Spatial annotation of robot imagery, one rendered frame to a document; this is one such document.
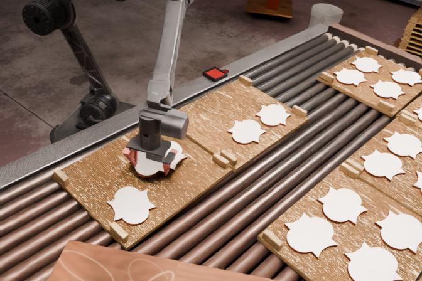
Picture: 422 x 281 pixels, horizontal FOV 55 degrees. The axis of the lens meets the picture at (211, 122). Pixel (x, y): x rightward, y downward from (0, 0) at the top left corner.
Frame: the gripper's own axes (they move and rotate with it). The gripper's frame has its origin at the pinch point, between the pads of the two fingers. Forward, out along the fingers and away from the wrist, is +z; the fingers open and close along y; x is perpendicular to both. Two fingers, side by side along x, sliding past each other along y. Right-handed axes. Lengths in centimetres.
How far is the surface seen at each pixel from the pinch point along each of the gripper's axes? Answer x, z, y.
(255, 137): -30.2, 3.7, -25.0
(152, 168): -0.8, 0.9, -0.1
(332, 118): -57, 7, -50
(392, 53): -119, 4, -74
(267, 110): -47, 4, -26
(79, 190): 11.4, 4.8, 16.9
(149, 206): 10.3, 4.0, -4.2
